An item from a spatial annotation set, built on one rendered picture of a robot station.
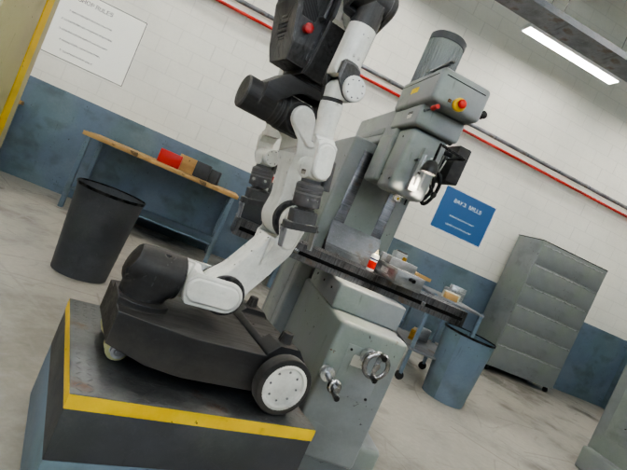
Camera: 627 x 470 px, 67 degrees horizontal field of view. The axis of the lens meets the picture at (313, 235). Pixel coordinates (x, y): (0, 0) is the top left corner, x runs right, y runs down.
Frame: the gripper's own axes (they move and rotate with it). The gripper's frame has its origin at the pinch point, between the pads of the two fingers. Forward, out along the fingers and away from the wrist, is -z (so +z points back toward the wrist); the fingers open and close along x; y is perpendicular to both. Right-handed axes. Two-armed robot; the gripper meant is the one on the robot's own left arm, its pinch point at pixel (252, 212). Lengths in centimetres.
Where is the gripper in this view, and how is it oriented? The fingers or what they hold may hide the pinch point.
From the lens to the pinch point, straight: 191.9
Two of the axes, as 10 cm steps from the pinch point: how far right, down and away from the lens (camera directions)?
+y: -4.9, -2.6, 8.3
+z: 2.6, -9.6, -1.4
